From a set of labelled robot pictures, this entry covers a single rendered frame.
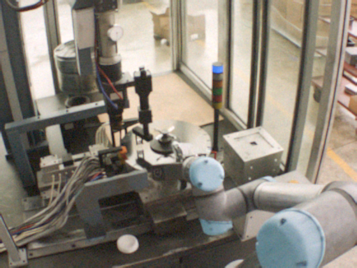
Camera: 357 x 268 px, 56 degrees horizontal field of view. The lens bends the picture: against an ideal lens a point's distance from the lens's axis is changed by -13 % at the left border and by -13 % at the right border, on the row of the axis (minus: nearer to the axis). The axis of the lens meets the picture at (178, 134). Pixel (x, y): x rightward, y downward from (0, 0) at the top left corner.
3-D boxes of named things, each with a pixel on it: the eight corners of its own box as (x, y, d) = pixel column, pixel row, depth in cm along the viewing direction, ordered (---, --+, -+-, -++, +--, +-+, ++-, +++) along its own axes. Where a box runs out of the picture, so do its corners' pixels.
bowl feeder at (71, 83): (110, 89, 221) (104, 32, 201) (122, 113, 197) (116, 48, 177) (60, 100, 212) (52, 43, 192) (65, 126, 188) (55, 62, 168)
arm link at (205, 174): (197, 198, 86) (189, 163, 86) (188, 193, 97) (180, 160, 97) (230, 189, 87) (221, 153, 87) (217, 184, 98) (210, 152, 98)
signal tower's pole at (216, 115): (216, 148, 169) (218, 104, 157) (218, 151, 167) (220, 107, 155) (211, 150, 169) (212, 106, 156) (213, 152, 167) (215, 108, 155)
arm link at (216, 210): (250, 223, 91) (241, 182, 91) (210, 239, 88) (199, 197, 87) (236, 219, 99) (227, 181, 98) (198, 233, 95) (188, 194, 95)
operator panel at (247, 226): (291, 198, 140) (298, 168, 132) (306, 215, 132) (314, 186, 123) (228, 221, 132) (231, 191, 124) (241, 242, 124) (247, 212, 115)
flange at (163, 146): (167, 157, 132) (166, 150, 130) (143, 145, 137) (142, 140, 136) (187, 141, 139) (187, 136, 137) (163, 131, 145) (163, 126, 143)
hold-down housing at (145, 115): (153, 117, 129) (149, 62, 118) (155, 124, 126) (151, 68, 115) (137, 120, 128) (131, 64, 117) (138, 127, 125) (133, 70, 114)
